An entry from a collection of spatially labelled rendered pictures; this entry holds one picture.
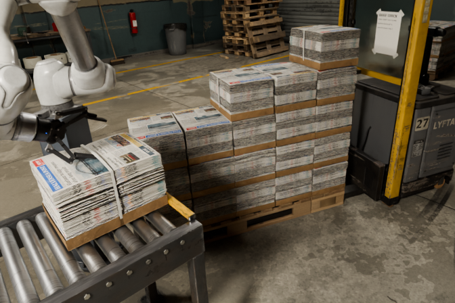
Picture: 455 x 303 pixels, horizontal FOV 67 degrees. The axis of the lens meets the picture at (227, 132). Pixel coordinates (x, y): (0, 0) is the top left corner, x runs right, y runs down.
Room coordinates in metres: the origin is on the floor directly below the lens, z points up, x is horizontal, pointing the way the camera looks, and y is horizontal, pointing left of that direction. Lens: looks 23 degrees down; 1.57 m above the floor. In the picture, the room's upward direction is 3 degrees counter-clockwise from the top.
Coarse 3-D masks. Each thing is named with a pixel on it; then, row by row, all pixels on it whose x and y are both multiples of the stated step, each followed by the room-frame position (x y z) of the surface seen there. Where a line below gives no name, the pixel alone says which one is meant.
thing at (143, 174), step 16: (96, 144) 1.21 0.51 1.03; (112, 144) 1.20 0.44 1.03; (128, 144) 1.19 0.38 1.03; (144, 144) 1.18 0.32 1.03; (112, 160) 1.06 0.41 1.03; (128, 160) 1.06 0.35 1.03; (144, 160) 1.06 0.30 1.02; (160, 160) 1.10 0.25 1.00; (128, 176) 1.02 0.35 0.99; (144, 176) 1.06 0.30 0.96; (160, 176) 1.10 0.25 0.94; (128, 192) 1.02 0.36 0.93; (144, 192) 1.06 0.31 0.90; (160, 192) 1.10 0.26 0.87; (128, 208) 1.01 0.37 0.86
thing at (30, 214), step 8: (32, 208) 1.13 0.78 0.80; (40, 208) 1.13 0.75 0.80; (16, 216) 1.09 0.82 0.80; (24, 216) 1.08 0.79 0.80; (32, 216) 1.09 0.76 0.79; (0, 224) 1.04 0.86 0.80; (8, 224) 1.04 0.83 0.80; (16, 224) 1.05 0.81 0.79; (32, 224) 1.08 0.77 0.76; (16, 232) 1.05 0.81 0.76; (40, 232) 1.09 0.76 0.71; (16, 240) 1.04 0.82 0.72; (0, 256) 1.00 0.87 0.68
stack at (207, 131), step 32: (160, 128) 1.84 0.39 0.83; (192, 128) 1.82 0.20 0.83; (224, 128) 1.86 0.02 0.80; (256, 128) 1.93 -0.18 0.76; (288, 128) 2.00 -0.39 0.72; (224, 160) 1.85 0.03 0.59; (256, 160) 1.91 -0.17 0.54; (288, 160) 1.99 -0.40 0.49; (192, 192) 1.78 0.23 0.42; (224, 192) 1.85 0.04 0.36; (256, 192) 1.92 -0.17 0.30; (288, 192) 2.00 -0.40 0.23; (224, 224) 1.84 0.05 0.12; (256, 224) 1.94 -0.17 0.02
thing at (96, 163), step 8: (88, 144) 1.22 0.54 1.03; (80, 152) 1.15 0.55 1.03; (88, 152) 1.14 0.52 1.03; (96, 152) 1.14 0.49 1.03; (88, 160) 1.08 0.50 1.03; (96, 160) 1.07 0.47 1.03; (104, 160) 1.07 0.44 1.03; (104, 168) 1.01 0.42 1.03; (112, 168) 1.01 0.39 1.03; (120, 168) 1.01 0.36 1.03; (104, 176) 0.97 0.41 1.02; (120, 176) 1.01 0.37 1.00; (112, 184) 0.99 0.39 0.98; (120, 184) 1.00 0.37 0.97; (112, 192) 0.99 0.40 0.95; (120, 192) 1.00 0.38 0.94; (112, 200) 0.98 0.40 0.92; (120, 200) 1.00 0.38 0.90; (112, 208) 0.98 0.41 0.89; (112, 216) 0.98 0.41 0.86
